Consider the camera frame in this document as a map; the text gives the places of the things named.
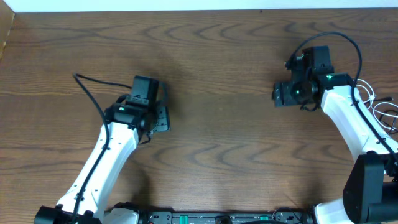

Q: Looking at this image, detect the white usb cable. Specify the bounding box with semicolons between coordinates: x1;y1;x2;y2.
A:
356;78;398;131

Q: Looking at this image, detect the black usb cable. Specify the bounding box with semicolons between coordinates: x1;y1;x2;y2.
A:
371;96;398;134

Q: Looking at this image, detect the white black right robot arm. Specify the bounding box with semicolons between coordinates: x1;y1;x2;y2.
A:
272;46;397;223

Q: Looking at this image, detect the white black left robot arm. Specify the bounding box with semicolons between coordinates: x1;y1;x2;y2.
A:
34;76;170;223

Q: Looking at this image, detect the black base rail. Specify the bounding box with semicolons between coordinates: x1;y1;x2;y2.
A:
105;202;315;224

